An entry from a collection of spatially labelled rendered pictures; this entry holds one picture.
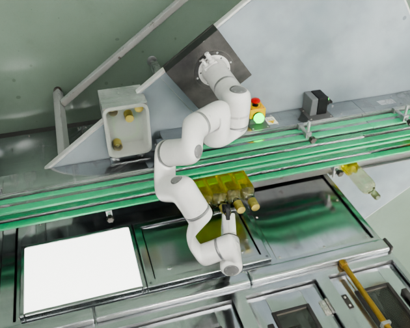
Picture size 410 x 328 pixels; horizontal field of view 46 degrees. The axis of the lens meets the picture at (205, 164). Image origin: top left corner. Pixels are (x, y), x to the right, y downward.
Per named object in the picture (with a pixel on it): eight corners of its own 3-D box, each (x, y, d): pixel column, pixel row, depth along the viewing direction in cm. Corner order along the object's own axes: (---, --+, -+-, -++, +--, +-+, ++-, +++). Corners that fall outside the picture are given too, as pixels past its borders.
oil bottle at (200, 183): (186, 179, 202) (200, 212, 186) (185, 168, 199) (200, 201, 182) (198, 177, 204) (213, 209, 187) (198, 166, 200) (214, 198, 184)
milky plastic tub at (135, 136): (106, 147, 197) (109, 159, 190) (99, 99, 184) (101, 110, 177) (148, 140, 201) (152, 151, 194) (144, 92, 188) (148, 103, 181)
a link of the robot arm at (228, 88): (240, 72, 170) (256, 93, 158) (237, 105, 178) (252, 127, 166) (214, 74, 168) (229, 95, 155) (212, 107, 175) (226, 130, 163)
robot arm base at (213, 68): (187, 62, 179) (198, 80, 167) (215, 41, 178) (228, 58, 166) (209, 90, 189) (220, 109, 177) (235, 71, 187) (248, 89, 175)
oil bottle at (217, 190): (199, 177, 204) (214, 209, 187) (199, 166, 200) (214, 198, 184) (211, 175, 205) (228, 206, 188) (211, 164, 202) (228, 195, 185)
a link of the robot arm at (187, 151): (181, 112, 155) (149, 129, 146) (211, 109, 145) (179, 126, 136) (194, 151, 159) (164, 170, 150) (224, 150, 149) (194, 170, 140)
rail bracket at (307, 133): (294, 127, 204) (308, 144, 193) (296, 112, 199) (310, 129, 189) (302, 126, 205) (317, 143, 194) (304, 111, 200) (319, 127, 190)
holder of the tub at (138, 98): (108, 157, 200) (110, 168, 194) (99, 99, 184) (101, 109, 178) (148, 150, 204) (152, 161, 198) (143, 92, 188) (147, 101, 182)
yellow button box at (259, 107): (243, 116, 208) (249, 125, 202) (244, 101, 204) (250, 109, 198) (258, 114, 210) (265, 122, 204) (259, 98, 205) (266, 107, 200)
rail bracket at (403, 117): (388, 112, 214) (407, 127, 204) (392, 97, 210) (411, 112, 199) (396, 110, 215) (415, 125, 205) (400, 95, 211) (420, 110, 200)
